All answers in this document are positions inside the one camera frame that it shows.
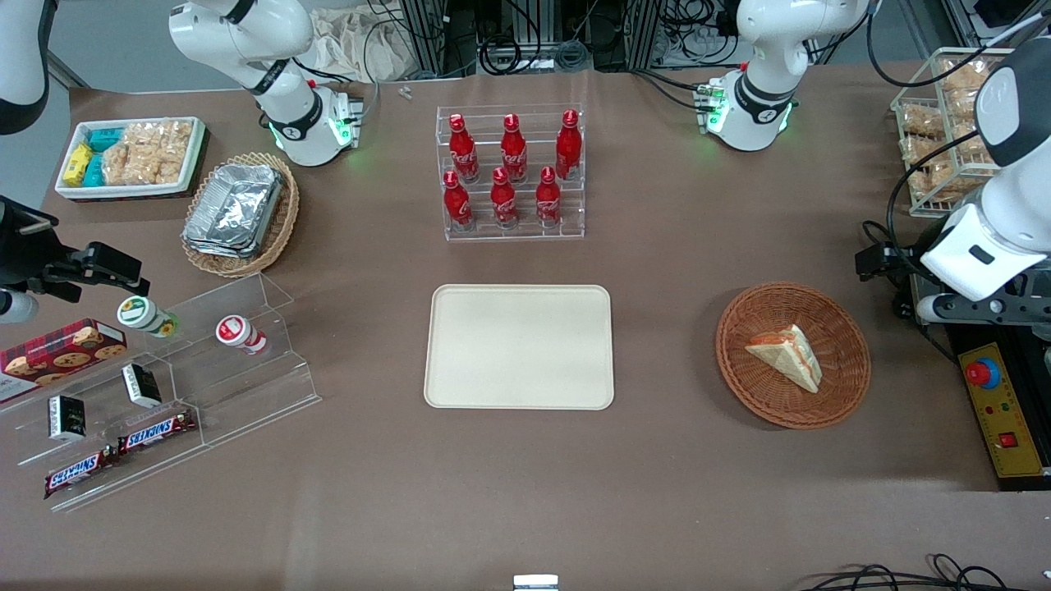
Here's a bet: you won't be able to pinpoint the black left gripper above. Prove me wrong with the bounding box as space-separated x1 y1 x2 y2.
855 215 958 285

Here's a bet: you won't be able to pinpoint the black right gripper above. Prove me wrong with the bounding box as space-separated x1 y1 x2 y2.
0 195 152 303

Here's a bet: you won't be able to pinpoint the triangular wrapped sandwich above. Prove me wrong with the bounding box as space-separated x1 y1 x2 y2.
744 323 824 395

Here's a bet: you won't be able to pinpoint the brown wicker basket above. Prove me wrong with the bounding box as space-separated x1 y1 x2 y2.
715 282 872 431

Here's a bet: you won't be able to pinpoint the light oval wicker basket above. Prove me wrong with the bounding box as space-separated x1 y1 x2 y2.
180 152 301 279

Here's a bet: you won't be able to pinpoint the beige rectangular tray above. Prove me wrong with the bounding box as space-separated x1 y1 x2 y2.
424 284 615 410

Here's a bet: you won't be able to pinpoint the green lid yogurt cup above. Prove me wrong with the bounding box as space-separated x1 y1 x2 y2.
116 295 181 340

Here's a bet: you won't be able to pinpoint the plaid chocolate chip cookie box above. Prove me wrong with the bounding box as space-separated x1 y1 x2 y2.
0 318 129 404

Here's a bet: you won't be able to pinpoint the clear bag of fried snacks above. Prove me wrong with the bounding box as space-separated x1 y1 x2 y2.
900 103 946 140
938 56 1013 112
902 140 998 208

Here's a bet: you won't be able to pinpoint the yellow snack packet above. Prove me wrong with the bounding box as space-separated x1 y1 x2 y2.
63 143 96 187

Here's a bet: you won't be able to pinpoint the small black white box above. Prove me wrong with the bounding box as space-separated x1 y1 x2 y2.
47 394 88 443
121 362 163 410

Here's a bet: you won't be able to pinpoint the clear bag of rice crackers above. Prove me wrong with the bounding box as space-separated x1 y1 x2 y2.
102 120 195 186

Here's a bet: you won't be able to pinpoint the white rectangular snack bin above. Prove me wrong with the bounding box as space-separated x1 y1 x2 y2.
54 117 207 201

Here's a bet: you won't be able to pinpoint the stacked aluminium foil containers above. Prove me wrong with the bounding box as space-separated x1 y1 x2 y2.
184 163 285 260

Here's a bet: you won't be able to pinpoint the red lid yogurt cup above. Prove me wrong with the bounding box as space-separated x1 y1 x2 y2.
215 315 269 356

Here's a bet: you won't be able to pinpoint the snickers chocolate bar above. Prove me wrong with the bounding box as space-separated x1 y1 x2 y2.
117 408 199 456
44 447 121 501

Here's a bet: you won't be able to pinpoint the clear acrylic step shelf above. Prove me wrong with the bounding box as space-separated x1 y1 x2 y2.
0 273 322 515

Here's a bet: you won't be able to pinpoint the yellow control box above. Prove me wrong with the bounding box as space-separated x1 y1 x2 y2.
957 341 1049 479

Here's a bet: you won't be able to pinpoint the clear acrylic bottle rack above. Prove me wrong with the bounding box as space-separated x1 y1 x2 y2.
434 103 587 243

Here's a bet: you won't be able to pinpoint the red cola bottle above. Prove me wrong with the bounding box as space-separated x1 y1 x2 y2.
489 167 520 229
535 166 563 228
443 170 475 231
555 108 584 181
447 113 480 184
499 113 529 184

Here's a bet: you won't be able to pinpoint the beige crumpled cloth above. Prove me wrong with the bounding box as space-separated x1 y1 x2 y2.
307 7 413 84

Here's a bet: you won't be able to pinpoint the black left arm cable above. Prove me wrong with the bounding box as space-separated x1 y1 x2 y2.
865 0 1023 251

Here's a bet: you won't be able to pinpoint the white wire basket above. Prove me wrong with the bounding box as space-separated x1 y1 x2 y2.
890 46 1024 220

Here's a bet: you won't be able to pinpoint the black floor cable bundle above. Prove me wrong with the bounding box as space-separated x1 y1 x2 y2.
807 553 1051 591

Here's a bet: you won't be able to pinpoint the aluminium frame with cables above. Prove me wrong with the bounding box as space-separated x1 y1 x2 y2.
397 0 741 76

